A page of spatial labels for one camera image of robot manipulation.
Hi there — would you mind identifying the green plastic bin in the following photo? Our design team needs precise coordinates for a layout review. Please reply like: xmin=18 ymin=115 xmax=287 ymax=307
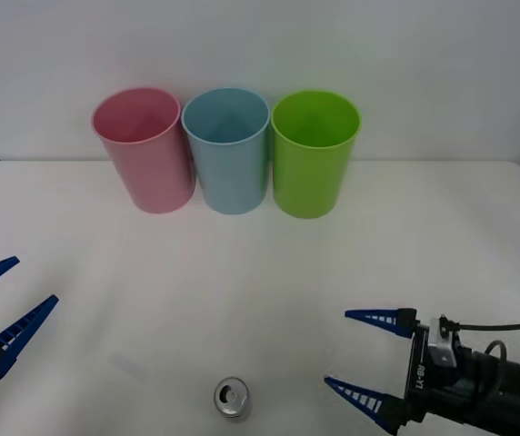
xmin=270 ymin=89 xmax=362 ymax=220

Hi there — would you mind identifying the pink plastic bin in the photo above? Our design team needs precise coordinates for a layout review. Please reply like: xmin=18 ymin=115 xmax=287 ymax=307
xmin=90 ymin=85 xmax=196 ymax=214

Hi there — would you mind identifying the silver drink can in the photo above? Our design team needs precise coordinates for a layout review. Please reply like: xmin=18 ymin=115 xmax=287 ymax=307
xmin=213 ymin=375 xmax=252 ymax=423

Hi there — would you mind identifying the pale blue plastic bin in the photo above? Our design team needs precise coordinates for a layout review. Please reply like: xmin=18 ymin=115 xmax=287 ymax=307
xmin=180 ymin=86 xmax=271 ymax=215

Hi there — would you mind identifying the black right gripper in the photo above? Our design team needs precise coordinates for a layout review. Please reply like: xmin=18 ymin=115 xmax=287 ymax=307
xmin=323 ymin=307 xmax=475 ymax=433

